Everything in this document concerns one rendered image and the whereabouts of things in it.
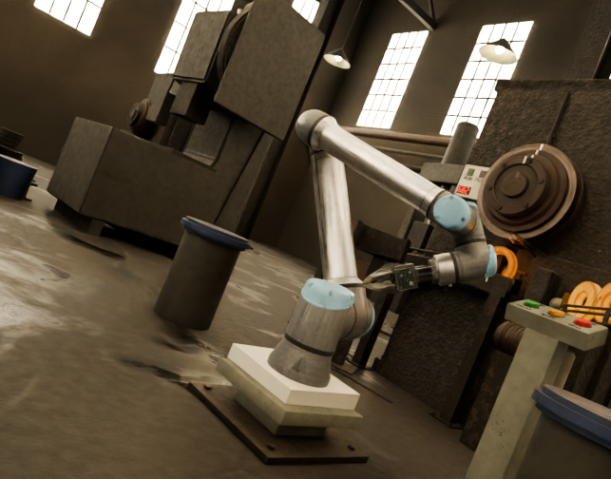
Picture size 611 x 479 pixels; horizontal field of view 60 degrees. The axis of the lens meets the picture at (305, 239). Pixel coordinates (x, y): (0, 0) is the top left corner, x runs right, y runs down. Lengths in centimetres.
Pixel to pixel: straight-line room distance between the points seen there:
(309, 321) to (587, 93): 194
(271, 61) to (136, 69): 753
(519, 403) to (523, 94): 189
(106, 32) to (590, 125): 1018
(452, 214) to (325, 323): 45
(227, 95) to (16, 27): 753
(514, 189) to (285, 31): 278
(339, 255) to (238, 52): 301
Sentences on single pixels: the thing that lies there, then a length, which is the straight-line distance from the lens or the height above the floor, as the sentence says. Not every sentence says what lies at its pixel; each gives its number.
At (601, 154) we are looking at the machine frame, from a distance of 276.
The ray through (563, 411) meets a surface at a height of 41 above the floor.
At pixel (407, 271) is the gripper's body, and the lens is 151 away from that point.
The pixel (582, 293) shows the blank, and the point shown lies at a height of 73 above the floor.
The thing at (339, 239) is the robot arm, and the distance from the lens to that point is 168.
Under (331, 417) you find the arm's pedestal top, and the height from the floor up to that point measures 11.
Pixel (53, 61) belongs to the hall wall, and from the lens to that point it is 1160.
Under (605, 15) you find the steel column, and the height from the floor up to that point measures 366.
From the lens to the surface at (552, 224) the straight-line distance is 254.
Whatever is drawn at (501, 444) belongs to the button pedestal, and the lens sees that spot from 165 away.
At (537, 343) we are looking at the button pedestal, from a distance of 162.
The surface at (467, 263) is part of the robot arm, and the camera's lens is 155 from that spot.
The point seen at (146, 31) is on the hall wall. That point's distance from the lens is 1212.
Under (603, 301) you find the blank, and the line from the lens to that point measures 214.
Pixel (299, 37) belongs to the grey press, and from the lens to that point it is 487.
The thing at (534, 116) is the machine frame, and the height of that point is 155.
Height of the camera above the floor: 54
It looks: level
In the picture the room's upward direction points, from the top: 22 degrees clockwise
